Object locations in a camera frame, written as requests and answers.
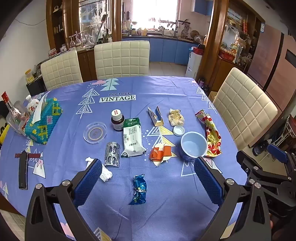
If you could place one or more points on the white round lid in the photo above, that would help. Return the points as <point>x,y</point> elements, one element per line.
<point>178,131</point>

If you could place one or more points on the row of wine glasses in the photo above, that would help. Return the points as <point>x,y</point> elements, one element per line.
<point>79,40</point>

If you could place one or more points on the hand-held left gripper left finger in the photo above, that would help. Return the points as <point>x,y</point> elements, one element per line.
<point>89,183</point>

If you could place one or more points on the pink refrigerator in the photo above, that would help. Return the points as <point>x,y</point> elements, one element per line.
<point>272,64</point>

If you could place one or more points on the white tissue sheet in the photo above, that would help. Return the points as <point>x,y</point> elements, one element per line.
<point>39,109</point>

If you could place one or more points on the clear glass ashtray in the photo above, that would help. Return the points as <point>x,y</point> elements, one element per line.
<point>94,133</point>

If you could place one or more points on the red yellow checkered wrapper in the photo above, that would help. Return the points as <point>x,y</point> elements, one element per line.
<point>211,134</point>

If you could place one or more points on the orange wrapper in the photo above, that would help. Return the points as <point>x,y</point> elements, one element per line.
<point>159,153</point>

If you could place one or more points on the wooden pantry shelf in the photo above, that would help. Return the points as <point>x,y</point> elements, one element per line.
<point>215,34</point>

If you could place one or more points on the brown medicine bottle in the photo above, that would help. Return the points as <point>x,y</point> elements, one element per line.
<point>117,122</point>

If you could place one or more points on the blue wall cabinet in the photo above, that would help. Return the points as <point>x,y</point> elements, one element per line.
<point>203,7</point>

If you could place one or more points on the blue cup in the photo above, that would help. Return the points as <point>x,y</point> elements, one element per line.
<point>193,144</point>

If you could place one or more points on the clear plastic container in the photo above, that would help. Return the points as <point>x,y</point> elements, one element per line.
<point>12,128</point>

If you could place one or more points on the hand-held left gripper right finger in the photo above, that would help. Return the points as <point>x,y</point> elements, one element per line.
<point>208,183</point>

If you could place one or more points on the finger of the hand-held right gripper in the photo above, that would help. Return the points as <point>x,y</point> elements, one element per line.
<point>277,153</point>
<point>245,161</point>

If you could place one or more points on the beaded tissue box cover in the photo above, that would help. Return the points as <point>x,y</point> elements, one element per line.
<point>46,122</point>

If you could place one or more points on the white water dispenser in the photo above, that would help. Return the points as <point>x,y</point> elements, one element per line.
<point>193,64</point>

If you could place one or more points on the wooden glass display cabinet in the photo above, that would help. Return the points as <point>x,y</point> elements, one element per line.
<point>74,18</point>

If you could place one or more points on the blue foil wrapper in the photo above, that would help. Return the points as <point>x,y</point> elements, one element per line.
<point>138,192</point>

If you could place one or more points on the blue printed tablecloth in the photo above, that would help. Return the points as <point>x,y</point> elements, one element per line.
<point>161,206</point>

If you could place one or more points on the blue kitchen cabinets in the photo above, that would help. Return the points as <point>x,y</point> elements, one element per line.
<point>166,51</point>

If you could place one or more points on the white green milk pouch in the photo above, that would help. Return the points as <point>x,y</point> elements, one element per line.
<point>131,139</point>

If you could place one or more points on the beige wrapper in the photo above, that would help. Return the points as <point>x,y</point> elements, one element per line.
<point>175,117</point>

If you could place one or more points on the yellow jar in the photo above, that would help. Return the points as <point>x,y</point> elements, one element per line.
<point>29,76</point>

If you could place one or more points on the black rectangular bar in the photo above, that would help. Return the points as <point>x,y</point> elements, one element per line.
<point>23,171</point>

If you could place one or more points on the clear liquor bottle red cap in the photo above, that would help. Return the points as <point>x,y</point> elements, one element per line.
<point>13,111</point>

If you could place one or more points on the silver blister pack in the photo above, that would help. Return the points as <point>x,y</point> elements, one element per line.
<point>112,154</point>

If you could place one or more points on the small blue white carton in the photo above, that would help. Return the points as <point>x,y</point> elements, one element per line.
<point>157,118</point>

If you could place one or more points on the white bottle red label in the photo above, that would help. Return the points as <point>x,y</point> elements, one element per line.
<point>31,105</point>

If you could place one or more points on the cream quilted chair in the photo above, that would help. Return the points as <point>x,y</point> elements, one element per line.
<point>242,104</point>
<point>120,60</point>
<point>62,71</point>

